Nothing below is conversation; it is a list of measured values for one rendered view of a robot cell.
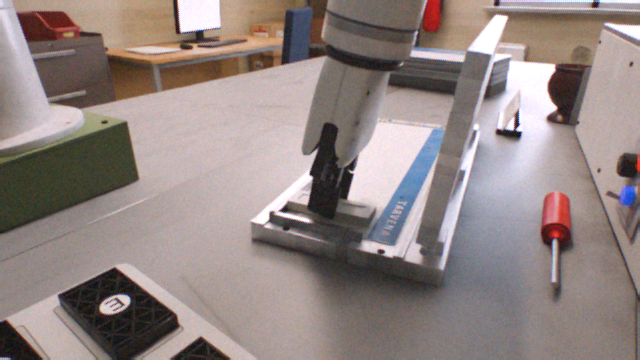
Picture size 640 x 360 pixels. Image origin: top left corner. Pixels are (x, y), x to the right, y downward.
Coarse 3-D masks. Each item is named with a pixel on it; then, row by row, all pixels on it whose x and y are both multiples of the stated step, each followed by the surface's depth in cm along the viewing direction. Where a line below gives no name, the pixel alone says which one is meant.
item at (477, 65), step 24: (504, 24) 54; (480, 48) 31; (480, 72) 30; (456, 96) 32; (480, 96) 35; (456, 120) 32; (456, 144) 33; (456, 168) 34; (432, 192) 35; (432, 216) 36; (432, 240) 37
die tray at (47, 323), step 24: (120, 264) 40; (144, 288) 37; (24, 312) 34; (48, 312) 34; (192, 312) 34; (24, 336) 32; (48, 336) 32; (72, 336) 32; (168, 336) 32; (192, 336) 32; (216, 336) 32
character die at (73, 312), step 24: (72, 288) 35; (96, 288) 36; (120, 288) 36; (72, 312) 33; (96, 312) 33; (120, 312) 33; (144, 312) 33; (168, 312) 33; (96, 336) 31; (120, 336) 31; (144, 336) 31
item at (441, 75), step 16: (416, 48) 124; (432, 48) 122; (416, 64) 114; (432, 64) 111; (448, 64) 108; (496, 64) 102; (400, 80) 118; (416, 80) 115; (432, 80) 112; (448, 80) 110; (496, 80) 106
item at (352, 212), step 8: (296, 192) 49; (304, 192) 49; (288, 200) 47; (296, 200) 47; (304, 200) 47; (344, 200) 47; (288, 208) 47; (296, 208) 47; (304, 208) 47; (344, 208) 46; (352, 208) 46; (360, 208) 46; (368, 208) 46; (320, 216) 46; (336, 216) 45; (344, 216) 45; (352, 216) 44; (360, 216) 44; (368, 216) 44; (360, 224) 44; (368, 224) 44
